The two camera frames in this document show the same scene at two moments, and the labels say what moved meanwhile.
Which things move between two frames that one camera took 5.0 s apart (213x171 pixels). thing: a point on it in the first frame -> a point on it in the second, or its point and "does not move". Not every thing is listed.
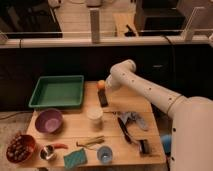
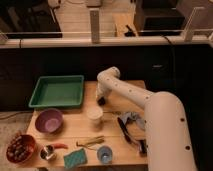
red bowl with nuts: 20,148 does not move
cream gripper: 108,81 -> 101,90
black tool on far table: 130,33 does not move
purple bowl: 49,121 does not move
